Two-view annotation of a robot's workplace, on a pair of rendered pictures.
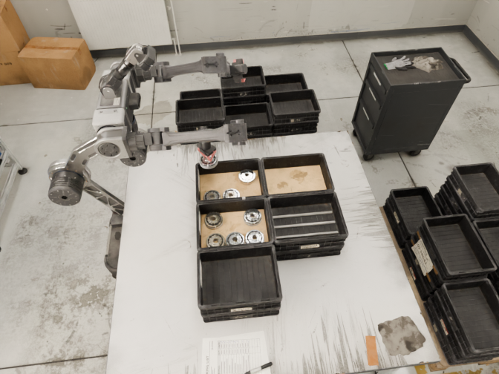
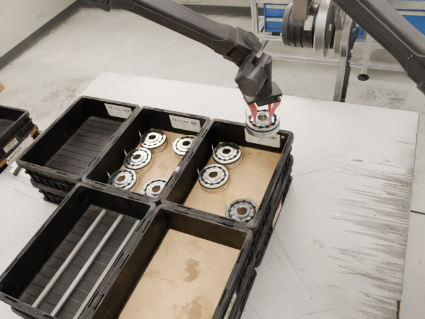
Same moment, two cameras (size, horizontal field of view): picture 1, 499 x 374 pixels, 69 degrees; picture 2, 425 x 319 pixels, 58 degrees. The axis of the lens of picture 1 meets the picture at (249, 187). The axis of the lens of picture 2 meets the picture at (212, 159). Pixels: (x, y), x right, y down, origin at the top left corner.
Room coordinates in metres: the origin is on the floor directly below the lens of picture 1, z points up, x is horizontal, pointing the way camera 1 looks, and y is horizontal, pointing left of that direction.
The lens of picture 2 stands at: (1.79, -0.57, 1.80)
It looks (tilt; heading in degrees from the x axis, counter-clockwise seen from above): 45 degrees down; 127
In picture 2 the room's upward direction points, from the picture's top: 11 degrees counter-clockwise
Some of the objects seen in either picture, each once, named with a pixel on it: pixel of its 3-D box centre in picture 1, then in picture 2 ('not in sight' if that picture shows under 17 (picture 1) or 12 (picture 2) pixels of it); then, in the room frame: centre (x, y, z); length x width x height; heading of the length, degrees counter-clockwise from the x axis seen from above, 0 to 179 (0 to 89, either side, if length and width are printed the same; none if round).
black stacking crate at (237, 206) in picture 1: (233, 228); (153, 160); (1.03, 0.09, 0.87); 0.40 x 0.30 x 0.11; 95
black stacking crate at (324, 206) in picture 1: (305, 221); (85, 256); (1.07, -0.31, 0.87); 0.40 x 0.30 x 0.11; 95
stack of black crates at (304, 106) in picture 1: (292, 121); not in sight; (2.44, -0.39, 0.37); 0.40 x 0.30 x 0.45; 96
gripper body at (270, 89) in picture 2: (206, 144); (261, 85); (1.40, 0.24, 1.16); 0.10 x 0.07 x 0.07; 44
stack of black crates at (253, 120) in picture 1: (247, 129); not in sight; (2.40, 0.01, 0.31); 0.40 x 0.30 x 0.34; 96
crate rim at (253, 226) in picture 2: (229, 180); (231, 168); (1.33, 0.12, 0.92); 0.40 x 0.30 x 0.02; 95
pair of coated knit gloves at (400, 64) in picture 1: (399, 62); not in sight; (2.56, -1.21, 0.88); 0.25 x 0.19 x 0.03; 96
